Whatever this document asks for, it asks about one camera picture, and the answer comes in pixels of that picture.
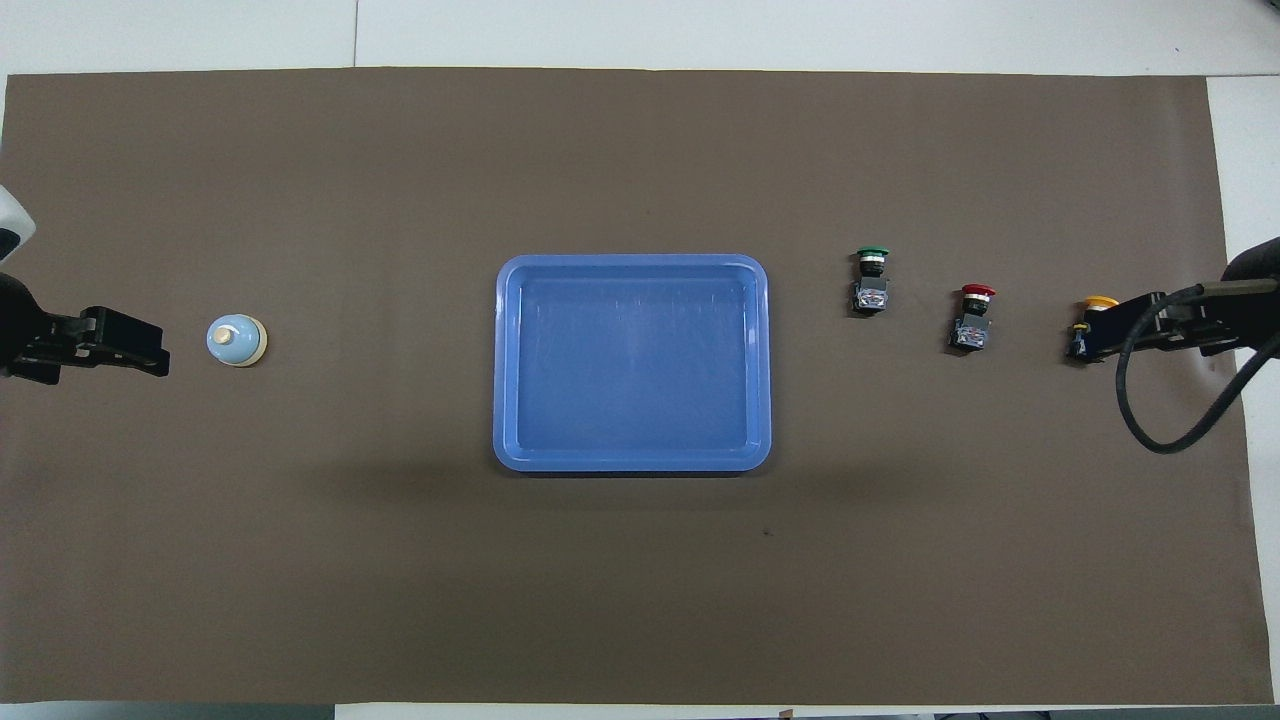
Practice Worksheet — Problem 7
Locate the light blue call bell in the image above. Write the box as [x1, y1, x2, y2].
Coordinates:
[206, 315, 269, 370]

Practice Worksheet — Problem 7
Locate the brown table mat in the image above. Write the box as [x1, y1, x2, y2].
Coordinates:
[0, 66, 1276, 706]

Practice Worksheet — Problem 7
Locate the red push button switch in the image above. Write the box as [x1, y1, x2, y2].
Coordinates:
[948, 284, 997, 353]

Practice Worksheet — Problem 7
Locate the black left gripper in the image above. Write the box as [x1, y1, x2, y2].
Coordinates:
[0, 270, 171, 386]

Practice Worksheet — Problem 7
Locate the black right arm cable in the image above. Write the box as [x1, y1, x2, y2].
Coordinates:
[1116, 283, 1280, 455]

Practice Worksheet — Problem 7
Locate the yellow push button switch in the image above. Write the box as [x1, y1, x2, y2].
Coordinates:
[1068, 296, 1120, 361]

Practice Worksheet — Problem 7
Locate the blue plastic tray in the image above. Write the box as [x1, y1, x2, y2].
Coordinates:
[492, 253, 773, 474]

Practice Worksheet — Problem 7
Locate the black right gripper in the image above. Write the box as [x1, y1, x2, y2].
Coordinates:
[1085, 237, 1280, 363]

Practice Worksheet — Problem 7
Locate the green push button switch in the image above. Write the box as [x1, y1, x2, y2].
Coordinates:
[851, 246, 892, 317]

